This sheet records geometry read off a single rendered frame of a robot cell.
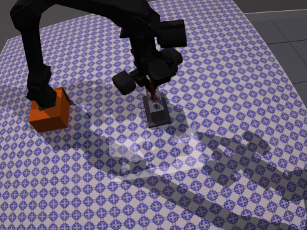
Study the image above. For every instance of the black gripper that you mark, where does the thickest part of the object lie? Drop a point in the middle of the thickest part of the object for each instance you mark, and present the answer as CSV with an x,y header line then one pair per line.
x,y
126,83

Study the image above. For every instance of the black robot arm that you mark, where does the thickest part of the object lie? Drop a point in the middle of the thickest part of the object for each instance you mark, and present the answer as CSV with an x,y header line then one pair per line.
x,y
137,20

